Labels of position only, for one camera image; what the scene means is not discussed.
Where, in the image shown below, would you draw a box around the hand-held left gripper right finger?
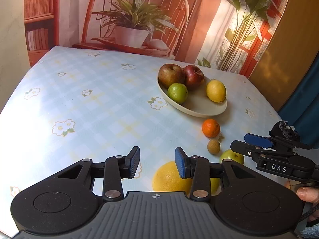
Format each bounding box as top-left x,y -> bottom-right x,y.
174,146 -> 255,202

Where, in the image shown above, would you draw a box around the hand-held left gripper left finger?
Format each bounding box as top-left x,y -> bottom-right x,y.
57,146 -> 141,202

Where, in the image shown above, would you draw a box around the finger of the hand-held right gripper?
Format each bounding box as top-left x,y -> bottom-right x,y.
244,133 -> 309,150
230,141 -> 294,161

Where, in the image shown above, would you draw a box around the large yellow grapefruit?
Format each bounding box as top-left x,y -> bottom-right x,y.
152,161 -> 221,193

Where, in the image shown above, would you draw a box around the orange tangerine with stem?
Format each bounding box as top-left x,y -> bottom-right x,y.
202,119 -> 221,138

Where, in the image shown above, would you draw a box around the cream plate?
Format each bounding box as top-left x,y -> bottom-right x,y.
157,75 -> 228,117

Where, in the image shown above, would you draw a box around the yellow lemon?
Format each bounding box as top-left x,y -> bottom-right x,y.
206,80 -> 227,103

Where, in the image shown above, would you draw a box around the green lime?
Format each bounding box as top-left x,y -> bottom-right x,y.
167,83 -> 188,104

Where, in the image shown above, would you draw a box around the person's right hand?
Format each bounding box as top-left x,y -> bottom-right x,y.
296,187 -> 319,221

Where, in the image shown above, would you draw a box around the green apple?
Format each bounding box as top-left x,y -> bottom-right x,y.
219,149 -> 245,165

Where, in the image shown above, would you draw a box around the small tan longan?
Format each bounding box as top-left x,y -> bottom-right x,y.
207,140 -> 221,154

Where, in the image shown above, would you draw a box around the blue curtain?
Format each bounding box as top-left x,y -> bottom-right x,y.
278,55 -> 319,140

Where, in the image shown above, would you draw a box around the floral checked tablecloth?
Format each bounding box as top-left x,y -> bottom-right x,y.
0,45 -> 297,205

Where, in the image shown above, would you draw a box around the yellow wooden panel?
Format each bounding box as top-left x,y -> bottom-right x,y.
249,0 -> 319,112

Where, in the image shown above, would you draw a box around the red apple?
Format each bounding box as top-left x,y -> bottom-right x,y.
184,65 -> 205,91

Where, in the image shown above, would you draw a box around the brown apple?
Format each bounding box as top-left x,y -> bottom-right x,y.
158,64 -> 186,85

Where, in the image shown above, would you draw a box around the printed room scene wall tapestry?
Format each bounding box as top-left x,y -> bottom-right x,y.
24,0 -> 292,76

